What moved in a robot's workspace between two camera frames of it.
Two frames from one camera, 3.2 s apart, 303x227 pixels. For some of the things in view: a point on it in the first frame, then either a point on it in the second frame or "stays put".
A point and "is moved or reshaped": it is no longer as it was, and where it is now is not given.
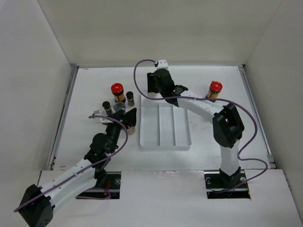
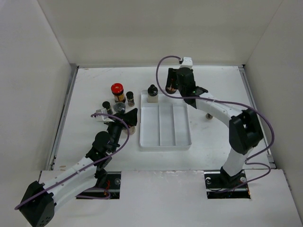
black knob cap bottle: x=131 y=130 stays put
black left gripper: x=129 y=118 stays put
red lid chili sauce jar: x=117 y=89 stays put
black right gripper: x=151 y=83 → x=173 y=74
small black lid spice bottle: x=129 y=96 stays put
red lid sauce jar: x=216 y=87 is moved or reshaped
